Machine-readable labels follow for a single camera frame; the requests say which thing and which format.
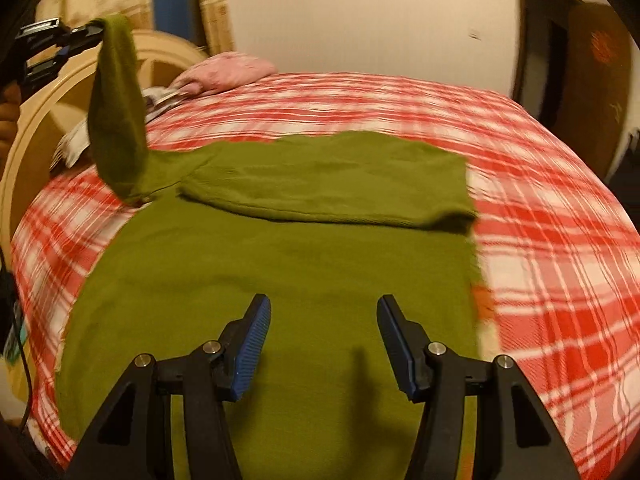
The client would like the brown wooden door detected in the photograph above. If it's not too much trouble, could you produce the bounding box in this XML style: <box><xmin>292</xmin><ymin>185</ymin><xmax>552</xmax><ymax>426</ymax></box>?
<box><xmin>551</xmin><ymin>2</ymin><xmax>631</xmax><ymax>178</ymax></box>

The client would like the cream wooden headboard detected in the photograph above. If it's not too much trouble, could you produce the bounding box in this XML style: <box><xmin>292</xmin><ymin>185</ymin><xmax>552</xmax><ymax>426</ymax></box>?
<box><xmin>1</xmin><ymin>29</ymin><xmax>206</xmax><ymax>260</ymax></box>

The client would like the red plaid bed sheet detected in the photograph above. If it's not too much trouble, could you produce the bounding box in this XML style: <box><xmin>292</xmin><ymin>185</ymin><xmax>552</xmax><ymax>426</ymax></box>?
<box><xmin>12</xmin><ymin>73</ymin><xmax>639</xmax><ymax>479</ymax></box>

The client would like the pink pillow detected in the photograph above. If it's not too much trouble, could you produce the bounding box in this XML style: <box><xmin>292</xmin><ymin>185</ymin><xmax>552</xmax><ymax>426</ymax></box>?
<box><xmin>170</xmin><ymin>51</ymin><xmax>277</xmax><ymax>96</ymax></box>

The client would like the left hand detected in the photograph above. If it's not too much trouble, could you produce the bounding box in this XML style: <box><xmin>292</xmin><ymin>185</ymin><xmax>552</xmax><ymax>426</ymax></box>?
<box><xmin>0</xmin><ymin>81</ymin><xmax>22</xmax><ymax>174</ymax></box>

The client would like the green striped knit sweater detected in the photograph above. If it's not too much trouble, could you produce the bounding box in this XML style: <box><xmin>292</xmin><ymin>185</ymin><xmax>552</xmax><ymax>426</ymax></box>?
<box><xmin>55</xmin><ymin>15</ymin><xmax>480</xmax><ymax>479</ymax></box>

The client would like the grey patterned pillow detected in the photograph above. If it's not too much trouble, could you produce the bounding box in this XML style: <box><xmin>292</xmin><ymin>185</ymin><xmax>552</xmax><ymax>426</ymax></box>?
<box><xmin>50</xmin><ymin>87</ymin><xmax>188</xmax><ymax>172</ymax></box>

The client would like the red decoration on door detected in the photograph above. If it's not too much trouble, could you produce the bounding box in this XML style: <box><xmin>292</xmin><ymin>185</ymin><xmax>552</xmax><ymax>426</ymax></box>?
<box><xmin>590</xmin><ymin>30</ymin><xmax>615</xmax><ymax>65</ymax></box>

